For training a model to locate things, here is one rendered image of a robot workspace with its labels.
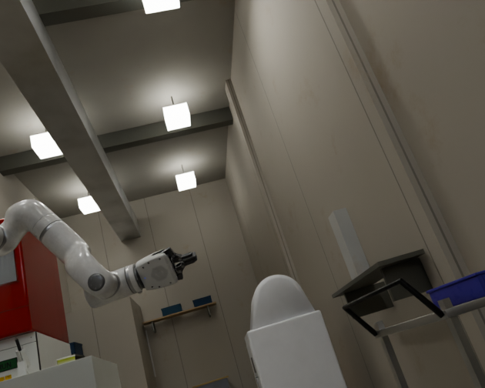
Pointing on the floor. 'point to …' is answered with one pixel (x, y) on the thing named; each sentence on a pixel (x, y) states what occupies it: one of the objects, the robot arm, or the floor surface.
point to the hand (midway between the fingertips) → (189, 258)
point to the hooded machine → (289, 339)
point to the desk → (215, 383)
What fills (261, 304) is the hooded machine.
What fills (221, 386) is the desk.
